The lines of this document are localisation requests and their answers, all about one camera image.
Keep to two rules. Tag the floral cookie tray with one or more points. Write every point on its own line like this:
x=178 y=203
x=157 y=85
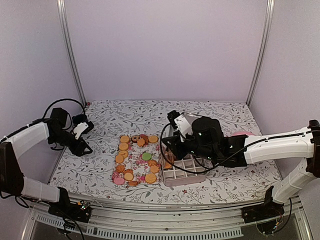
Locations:
x=137 y=171

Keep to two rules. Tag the floral tablecloth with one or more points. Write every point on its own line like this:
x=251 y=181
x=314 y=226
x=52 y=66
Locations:
x=91 y=175

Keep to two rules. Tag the pink plate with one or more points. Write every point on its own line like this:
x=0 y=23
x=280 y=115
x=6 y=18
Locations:
x=242 y=133

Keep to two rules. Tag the swirl orange cookie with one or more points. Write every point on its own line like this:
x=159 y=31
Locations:
x=120 y=168

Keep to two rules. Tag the chocolate donut cookie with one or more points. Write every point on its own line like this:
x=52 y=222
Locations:
x=135 y=138

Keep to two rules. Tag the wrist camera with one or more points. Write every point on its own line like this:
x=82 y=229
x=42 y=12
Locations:
x=180 y=123
x=82 y=128

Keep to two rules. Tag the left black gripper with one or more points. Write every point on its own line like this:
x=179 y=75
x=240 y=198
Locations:
x=78 y=150

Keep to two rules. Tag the aluminium frame post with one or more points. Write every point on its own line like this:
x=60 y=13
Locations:
x=270 y=4
x=61 y=8

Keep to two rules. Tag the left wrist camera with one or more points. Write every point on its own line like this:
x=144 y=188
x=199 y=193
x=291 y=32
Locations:
x=82 y=128

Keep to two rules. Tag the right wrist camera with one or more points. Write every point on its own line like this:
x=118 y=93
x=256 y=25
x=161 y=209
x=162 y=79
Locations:
x=180 y=123

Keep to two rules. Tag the dark blue cup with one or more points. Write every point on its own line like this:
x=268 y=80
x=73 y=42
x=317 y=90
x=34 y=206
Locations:
x=80 y=118

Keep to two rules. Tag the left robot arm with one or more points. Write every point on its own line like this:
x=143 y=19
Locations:
x=18 y=154

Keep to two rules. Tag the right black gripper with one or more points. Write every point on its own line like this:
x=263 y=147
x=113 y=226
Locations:
x=175 y=147

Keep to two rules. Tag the left aluminium frame post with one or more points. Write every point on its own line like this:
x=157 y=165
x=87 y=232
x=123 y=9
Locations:
x=61 y=8

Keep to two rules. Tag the metal serving tongs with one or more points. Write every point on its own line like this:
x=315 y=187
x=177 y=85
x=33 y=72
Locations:
x=169 y=159

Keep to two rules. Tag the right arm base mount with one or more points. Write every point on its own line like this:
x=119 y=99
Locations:
x=270 y=214

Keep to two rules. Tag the right aluminium frame post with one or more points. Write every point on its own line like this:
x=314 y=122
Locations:
x=270 y=4

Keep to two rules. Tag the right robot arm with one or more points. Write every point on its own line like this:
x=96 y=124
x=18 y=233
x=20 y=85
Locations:
x=241 y=151

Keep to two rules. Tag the metal tin lid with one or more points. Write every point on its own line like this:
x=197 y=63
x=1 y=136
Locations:
x=190 y=117

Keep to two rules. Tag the round tan cookie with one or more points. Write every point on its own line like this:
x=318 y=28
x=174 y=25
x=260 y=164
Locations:
x=153 y=139

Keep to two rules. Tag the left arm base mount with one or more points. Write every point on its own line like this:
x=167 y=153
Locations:
x=73 y=211

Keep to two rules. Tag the metal divided cookie tin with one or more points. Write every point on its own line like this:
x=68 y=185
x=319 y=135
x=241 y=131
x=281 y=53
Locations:
x=191 y=173

